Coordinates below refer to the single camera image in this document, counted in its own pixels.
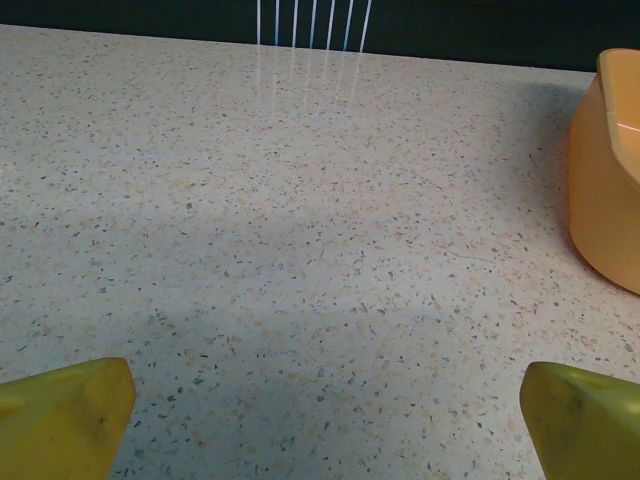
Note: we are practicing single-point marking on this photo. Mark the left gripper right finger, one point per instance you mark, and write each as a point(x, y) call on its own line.
point(585, 430)

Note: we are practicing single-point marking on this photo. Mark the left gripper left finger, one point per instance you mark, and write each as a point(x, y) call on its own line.
point(55, 425)

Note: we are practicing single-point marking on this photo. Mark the orange plastic bin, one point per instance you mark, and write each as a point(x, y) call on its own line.
point(600, 200)

